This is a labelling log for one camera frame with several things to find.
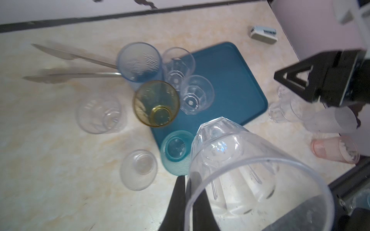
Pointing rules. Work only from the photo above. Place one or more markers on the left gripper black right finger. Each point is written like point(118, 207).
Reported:
point(203, 217)

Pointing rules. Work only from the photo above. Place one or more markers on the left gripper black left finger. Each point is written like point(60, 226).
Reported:
point(174, 219)

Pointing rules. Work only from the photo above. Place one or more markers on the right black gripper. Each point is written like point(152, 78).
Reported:
point(336, 78)

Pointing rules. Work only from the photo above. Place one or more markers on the clear faceted glass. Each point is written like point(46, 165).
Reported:
point(178, 63)
point(254, 186)
point(196, 94)

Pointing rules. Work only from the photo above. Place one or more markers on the frosted white plastic cup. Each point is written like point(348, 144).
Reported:
point(332, 120)

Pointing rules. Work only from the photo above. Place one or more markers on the teal dotted plastic cup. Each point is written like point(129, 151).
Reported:
point(175, 152)

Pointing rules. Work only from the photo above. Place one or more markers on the yellow transparent cup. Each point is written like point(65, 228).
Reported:
point(156, 103)

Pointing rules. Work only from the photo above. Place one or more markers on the tall frosted blue cup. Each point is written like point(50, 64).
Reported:
point(139, 63)

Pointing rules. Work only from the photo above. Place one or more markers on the teal plastic tray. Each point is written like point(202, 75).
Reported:
point(238, 95)

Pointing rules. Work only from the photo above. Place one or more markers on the small white black device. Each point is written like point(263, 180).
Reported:
point(264, 34)

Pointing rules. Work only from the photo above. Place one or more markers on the clear dotted glass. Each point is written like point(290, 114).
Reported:
point(138, 170)

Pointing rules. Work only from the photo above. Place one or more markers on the clear ribbed short glass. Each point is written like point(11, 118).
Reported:
point(101, 113)

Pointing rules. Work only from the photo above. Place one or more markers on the metal tongs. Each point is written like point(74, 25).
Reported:
point(64, 74)

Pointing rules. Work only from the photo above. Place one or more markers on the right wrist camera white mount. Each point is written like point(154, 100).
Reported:
point(346, 11)

